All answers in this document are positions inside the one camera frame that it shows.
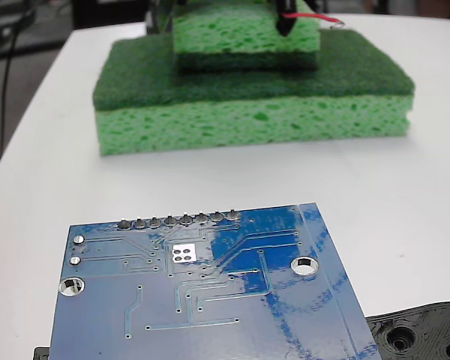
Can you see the small green sponge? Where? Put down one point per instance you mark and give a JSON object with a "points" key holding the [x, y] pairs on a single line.
{"points": [[228, 33]]}

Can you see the dark equipment box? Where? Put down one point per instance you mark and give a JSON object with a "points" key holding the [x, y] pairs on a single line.
{"points": [[105, 11]]}

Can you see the black plastic device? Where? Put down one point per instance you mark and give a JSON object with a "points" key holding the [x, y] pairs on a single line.
{"points": [[416, 330]]}

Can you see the large green sponge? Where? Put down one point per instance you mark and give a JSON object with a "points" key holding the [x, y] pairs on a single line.
{"points": [[247, 120]]}

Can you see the blue printed circuit board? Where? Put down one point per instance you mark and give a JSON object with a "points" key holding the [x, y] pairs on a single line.
{"points": [[247, 318]]}

